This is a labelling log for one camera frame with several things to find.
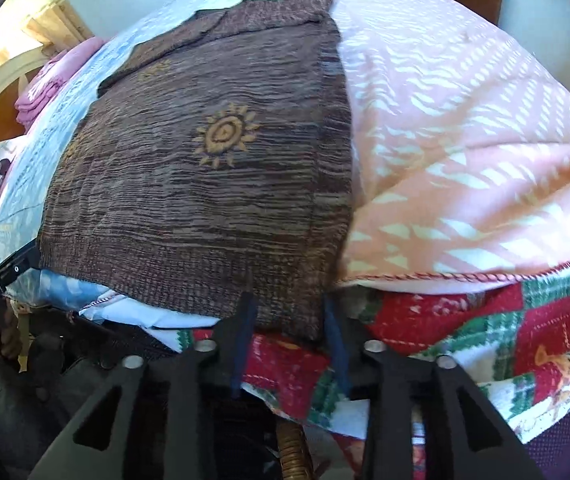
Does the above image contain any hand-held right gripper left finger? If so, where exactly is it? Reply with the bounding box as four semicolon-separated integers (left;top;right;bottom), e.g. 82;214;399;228
27;291;260;480

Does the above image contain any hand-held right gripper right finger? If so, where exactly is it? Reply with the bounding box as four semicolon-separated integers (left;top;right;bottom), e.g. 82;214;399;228
322;294;546;480

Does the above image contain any brown knit garment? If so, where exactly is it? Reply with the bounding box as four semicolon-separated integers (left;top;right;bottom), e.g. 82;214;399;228
37;0;356;343

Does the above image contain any red green patchwork blanket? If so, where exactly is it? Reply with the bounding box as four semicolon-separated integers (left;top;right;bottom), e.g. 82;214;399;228
175;242;570;480

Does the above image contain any pink pillow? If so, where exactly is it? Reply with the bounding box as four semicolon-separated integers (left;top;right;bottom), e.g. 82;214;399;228
15;36;106;128

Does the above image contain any pink and blue bed sheet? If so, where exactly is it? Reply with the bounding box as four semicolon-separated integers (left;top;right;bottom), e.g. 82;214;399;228
0;0;570;328

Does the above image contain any rattan chair frame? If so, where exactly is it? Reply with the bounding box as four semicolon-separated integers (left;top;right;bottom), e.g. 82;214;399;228
275;420;316;480

